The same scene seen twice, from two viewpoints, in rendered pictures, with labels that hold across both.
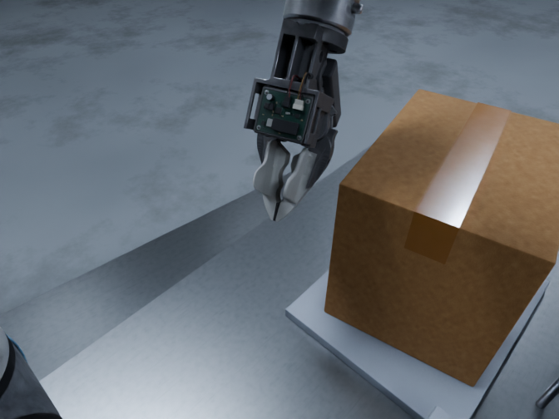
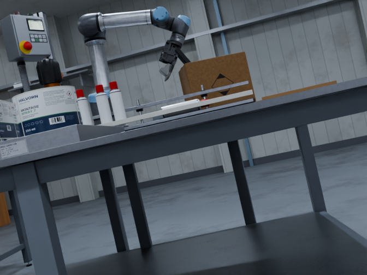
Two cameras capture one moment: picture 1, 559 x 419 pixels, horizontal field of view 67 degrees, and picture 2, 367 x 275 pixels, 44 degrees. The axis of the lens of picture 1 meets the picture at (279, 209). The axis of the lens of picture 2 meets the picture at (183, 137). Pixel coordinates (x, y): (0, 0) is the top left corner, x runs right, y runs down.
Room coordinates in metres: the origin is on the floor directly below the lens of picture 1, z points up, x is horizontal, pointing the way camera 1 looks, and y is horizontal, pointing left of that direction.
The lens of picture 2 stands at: (-1.16, -1.85, 0.79)
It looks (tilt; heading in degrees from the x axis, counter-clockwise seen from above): 0 degrees down; 50
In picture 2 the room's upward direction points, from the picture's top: 13 degrees counter-clockwise
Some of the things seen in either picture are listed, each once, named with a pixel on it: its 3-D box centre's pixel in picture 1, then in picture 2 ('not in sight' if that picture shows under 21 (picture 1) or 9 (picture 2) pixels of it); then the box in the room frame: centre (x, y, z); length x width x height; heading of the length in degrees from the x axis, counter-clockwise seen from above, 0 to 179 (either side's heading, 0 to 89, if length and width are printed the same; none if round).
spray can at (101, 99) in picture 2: not in sight; (104, 108); (-0.12, -0.14, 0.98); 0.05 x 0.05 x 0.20
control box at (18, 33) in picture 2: not in sight; (26, 39); (-0.28, 0.12, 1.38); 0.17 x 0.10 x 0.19; 12
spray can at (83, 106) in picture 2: not in sight; (84, 112); (-0.19, -0.08, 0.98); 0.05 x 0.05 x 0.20
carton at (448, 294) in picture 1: (443, 226); (215, 88); (0.47, -0.25, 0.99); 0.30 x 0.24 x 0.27; 148
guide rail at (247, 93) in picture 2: not in sight; (128, 120); (-0.07, -0.24, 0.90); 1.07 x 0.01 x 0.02; 137
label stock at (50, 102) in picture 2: not in sight; (48, 114); (-0.52, -0.45, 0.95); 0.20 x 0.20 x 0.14
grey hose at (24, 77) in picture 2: not in sight; (25, 84); (-0.31, 0.17, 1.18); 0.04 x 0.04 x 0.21
